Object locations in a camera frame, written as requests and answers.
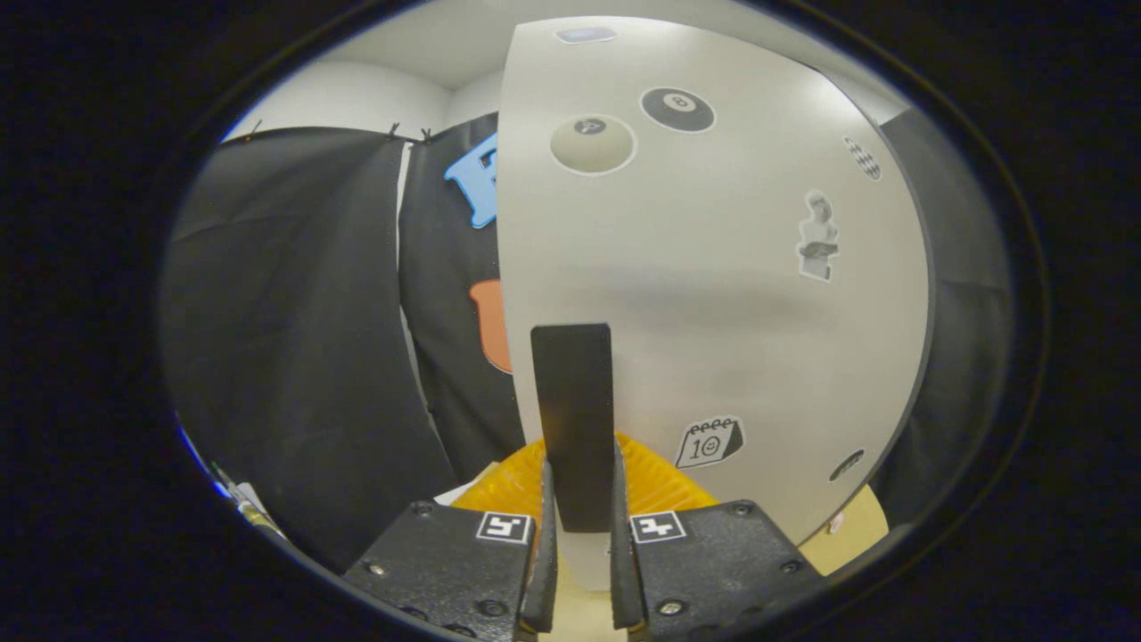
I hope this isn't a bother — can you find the grey shoe cabinet door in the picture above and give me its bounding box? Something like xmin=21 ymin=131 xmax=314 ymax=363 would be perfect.
xmin=497 ymin=16 xmax=935 ymax=594

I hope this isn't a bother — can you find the black door handle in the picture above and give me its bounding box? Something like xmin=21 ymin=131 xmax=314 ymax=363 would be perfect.
xmin=531 ymin=324 xmax=616 ymax=534

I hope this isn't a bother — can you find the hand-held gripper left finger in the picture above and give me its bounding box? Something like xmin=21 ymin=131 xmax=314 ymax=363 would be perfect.
xmin=343 ymin=437 xmax=561 ymax=642

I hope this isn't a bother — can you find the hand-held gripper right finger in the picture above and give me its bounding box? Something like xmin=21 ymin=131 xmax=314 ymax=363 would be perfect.
xmin=609 ymin=432 xmax=825 ymax=642

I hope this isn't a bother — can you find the black backdrop cloth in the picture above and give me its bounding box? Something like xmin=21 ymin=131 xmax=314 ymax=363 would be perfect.
xmin=160 ymin=107 xmax=1014 ymax=573

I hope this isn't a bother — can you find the white side table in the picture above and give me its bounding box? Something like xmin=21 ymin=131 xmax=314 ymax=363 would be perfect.
xmin=234 ymin=484 xmax=288 ymax=542

